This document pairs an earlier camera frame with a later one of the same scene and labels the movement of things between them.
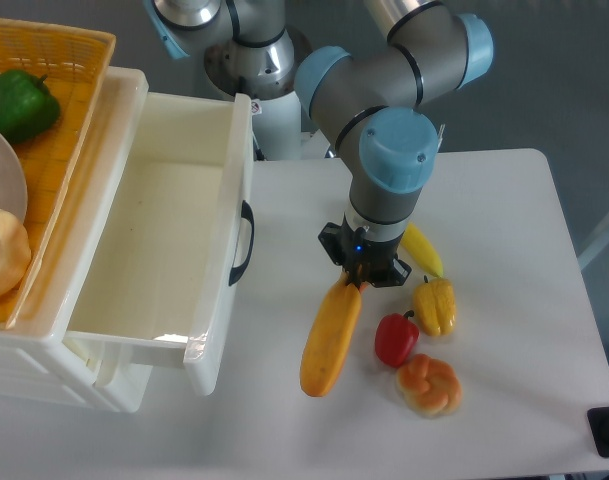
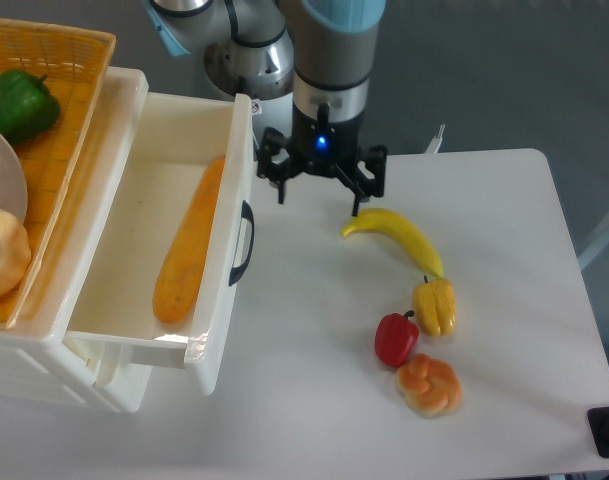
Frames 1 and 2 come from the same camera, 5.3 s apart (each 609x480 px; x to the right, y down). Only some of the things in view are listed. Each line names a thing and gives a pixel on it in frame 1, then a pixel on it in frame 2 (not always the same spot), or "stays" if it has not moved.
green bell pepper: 20,105 stays
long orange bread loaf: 330,338 to 177,283
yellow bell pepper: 435,306 stays
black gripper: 364,260 to 320,144
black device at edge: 606,425 stays
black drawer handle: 248,214 stays
